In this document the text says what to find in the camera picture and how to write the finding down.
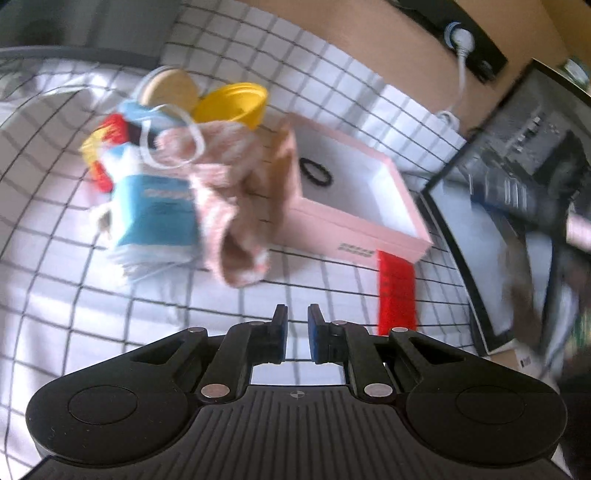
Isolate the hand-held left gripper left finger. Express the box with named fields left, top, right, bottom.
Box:
left=116, top=304, right=289, bottom=404

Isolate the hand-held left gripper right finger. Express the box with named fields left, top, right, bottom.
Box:
left=307, top=303, right=468, bottom=404

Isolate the pink cardboard box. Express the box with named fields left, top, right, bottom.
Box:
left=252, top=113, right=435, bottom=265

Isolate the pink knitted sock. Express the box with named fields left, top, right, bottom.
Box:
left=154, top=118, right=278, bottom=289

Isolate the yellow rubber toy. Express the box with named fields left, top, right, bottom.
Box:
left=191, top=82, right=269, bottom=130

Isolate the red and yellow package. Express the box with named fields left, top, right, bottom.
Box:
left=81, top=114, right=136, bottom=192

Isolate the red mesh pad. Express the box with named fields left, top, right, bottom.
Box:
left=376, top=249, right=419, bottom=336

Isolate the blue face mask packet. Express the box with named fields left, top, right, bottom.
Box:
left=99, top=99, right=204, bottom=287

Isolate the white plug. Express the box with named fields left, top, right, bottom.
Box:
left=445, top=21, right=474, bottom=59

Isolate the round wooden lid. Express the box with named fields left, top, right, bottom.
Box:
left=139, top=67, right=199, bottom=112

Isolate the black hair tie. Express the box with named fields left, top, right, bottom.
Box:
left=299, top=158, right=332, bottom=188

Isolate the white cable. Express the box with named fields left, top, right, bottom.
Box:
left=436, top=51, right=468, bottom=131

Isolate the black wall power strip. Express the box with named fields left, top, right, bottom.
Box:
left=392, top=0, right=509, bottom=84

